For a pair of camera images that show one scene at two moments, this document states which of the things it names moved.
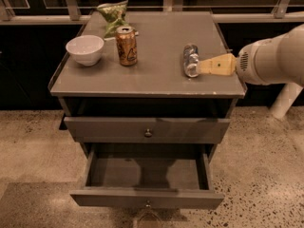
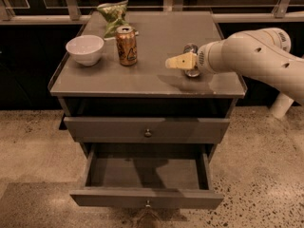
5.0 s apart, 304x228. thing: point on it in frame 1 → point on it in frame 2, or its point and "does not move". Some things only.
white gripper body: [250, 65] → [205, 61]
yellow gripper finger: [223, 65] → [184, 61]
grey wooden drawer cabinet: [161, 109] does not move
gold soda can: [126, 45] does not move
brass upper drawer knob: [148, 134] does not move
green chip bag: [115, 14] does not move
